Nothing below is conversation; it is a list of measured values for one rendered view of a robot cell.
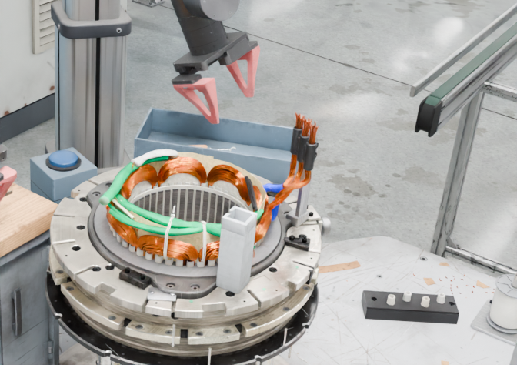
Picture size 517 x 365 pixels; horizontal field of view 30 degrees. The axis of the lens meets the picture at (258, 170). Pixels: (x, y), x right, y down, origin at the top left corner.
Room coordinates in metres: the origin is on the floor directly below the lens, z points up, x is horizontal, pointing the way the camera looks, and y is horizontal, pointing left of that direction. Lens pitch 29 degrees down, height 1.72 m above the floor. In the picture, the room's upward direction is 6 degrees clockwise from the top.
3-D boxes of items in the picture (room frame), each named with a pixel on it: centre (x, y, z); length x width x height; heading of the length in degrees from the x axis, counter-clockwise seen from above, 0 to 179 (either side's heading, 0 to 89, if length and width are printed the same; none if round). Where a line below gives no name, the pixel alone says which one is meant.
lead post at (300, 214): (1.00, -0.05, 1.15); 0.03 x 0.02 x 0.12; 146
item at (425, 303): (1.27, -0.28, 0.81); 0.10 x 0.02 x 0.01; 95
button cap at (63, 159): (1.18, 0.28, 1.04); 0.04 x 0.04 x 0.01
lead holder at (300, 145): (0.98, -0.05, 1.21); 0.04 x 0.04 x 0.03; 64
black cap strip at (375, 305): (1.26, -0.27, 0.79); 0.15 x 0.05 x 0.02; 95
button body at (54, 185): (1.18, 0.28, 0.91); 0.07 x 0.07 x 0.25; 42
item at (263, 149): (1.27, 0.06, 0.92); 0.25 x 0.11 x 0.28; 86
